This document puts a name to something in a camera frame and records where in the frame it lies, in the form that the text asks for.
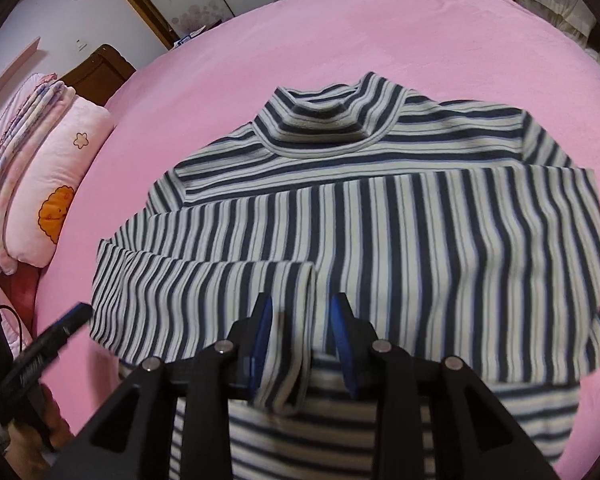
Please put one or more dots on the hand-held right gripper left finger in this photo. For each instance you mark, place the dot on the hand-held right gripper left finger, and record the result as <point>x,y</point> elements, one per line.
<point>260,330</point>

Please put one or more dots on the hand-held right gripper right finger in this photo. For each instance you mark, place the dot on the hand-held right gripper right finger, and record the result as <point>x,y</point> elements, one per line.
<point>341,340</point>

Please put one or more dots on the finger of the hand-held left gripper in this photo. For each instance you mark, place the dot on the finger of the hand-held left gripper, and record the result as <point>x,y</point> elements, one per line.
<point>67,322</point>

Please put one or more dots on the striped long-sleeve shirt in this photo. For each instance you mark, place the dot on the striped long-sleeve shirt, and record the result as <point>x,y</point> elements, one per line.
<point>405,235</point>

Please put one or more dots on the person's left hand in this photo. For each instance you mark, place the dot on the person's left hand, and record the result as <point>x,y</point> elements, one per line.
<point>25,447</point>

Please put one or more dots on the pink flower-print pillow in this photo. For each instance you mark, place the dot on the pink flower-print pillow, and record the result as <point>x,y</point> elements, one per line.
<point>65,170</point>

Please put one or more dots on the folded pink quilt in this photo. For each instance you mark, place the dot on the folded pink quilt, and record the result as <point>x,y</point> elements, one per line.
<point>15,125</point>

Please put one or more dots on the dark wooden headboard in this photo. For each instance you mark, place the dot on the dark wooden headboard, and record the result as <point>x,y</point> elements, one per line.
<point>100,72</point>

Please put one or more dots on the pink bed blanket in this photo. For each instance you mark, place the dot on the pink bed blanket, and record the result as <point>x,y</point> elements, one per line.
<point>230,60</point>

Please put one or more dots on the floral sliding-door wardrobe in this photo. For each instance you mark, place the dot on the floral sliding-door wardrobe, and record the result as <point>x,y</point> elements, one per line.
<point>205,0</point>

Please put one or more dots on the cream lace-covered furniture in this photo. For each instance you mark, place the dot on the cream lace-covered furniture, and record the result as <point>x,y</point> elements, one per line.
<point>570,10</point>

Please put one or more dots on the pink wall shelf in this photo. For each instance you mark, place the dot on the pink wall shelf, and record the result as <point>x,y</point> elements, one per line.
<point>10,72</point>

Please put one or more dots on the white wall socket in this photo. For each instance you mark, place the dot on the white wall socket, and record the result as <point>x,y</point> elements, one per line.
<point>81,44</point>

